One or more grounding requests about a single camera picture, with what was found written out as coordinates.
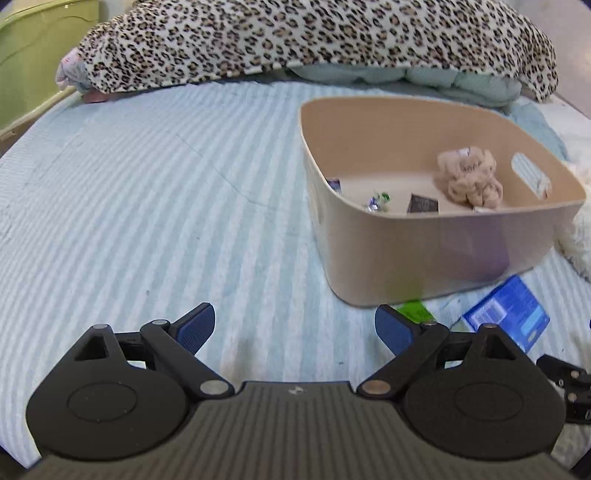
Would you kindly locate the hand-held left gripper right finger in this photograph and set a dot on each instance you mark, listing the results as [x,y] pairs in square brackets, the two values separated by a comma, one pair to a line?
[392,328]

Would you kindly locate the green packet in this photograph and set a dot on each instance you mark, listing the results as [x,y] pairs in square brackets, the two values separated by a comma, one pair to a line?
[415,311]

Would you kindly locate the silver candy wrapper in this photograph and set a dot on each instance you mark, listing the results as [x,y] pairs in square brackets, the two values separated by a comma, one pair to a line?
[376,201]

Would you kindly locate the small blue patterned packet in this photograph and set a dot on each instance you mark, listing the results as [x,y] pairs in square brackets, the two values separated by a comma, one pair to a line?
[334,184]

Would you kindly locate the light green quilt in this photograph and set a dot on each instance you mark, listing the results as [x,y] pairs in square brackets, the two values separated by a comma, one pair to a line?
[415,78]

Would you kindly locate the beige storage bin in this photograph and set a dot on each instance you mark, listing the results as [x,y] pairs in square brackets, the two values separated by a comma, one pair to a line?
[434,249]

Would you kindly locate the white fluffy cloth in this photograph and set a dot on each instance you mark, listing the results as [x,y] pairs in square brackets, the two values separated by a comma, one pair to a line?
[578,230]

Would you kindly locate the green headboard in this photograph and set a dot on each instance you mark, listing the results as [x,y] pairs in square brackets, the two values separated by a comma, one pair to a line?
[34,50]

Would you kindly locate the pink grey cloth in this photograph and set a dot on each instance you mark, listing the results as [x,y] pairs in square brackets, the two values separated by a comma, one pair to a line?
[74,76]

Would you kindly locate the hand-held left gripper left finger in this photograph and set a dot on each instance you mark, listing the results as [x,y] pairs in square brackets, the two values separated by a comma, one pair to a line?
[196,325]

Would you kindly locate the dark small packet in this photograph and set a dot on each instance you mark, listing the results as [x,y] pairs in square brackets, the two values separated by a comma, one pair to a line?
[421,203]

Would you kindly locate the beige plush toy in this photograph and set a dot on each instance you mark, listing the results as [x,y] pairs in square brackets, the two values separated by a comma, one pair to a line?
[471,177]

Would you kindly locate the leopard print blanket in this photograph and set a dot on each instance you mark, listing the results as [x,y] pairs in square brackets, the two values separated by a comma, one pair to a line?
[318,41]

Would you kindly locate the striped bed sheet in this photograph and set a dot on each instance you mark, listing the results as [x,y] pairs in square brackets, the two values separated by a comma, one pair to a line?
[152,207]

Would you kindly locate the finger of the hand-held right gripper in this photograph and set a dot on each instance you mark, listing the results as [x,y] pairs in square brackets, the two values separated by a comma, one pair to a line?
[567,379]

